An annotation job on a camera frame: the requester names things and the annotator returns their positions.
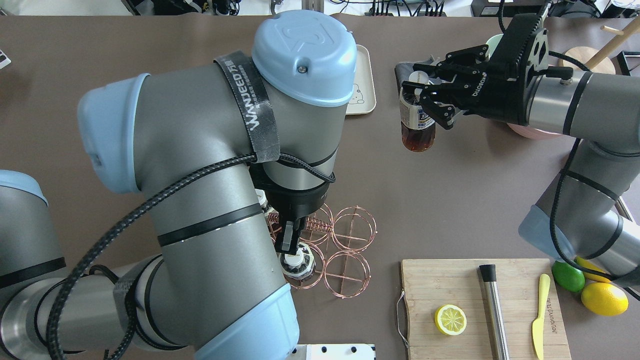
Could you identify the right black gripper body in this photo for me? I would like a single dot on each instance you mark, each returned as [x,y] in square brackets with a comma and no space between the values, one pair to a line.
[492,94]

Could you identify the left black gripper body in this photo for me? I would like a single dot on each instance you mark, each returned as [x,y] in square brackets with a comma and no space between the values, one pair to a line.
[296,204]

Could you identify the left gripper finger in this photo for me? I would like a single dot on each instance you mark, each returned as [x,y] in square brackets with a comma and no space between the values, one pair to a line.
[288,238]

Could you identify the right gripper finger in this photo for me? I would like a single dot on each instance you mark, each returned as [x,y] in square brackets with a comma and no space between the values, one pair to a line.
[437,101]
[468,62]

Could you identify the copper wire bottle basket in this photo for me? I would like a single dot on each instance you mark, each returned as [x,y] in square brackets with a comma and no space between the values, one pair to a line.
[338,241]

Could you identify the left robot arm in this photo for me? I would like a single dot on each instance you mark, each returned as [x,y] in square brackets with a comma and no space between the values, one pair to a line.
[232,157]

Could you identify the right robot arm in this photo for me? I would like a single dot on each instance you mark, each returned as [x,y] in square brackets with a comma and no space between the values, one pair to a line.
[573,221]

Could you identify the green bowl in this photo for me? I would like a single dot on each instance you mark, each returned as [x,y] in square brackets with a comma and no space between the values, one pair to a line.
[492,44]

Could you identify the grey folded cloth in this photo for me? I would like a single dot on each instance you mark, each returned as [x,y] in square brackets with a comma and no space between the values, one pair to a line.
[404,69]

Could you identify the pink bowl of ice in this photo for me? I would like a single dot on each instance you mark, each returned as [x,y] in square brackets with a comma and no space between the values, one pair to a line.
[533,133]

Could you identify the cream rabbit tray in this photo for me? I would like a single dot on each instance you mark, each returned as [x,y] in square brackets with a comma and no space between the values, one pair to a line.
[364,99]

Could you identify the wooden mug tree stand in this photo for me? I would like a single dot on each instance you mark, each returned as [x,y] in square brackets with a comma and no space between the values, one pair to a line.
[598,60]

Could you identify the steel ice scoop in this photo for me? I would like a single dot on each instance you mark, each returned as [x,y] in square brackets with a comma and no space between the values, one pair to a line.
[623,210]

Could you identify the steel muddler black tip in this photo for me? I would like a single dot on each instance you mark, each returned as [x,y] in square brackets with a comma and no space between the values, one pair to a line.
[490,282]

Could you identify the half lemon slice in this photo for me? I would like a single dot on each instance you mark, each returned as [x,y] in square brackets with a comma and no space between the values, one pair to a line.
[450,320]

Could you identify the yellow plastic knife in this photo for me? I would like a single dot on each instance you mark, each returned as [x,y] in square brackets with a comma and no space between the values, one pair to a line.
[538,324]

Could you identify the green lime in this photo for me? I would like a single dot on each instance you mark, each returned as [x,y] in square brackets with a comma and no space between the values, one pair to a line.
[568,277]

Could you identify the yellow lemon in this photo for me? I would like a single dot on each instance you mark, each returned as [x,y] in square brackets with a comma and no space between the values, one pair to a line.
[588,265]
[604,299]

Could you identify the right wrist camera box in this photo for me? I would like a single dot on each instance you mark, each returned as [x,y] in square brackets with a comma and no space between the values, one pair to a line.
[511,52]

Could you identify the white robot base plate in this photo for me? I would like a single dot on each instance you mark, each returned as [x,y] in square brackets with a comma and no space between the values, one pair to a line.
[334,351]

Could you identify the black frame box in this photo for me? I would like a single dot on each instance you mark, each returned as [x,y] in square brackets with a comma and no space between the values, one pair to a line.
[629,67]

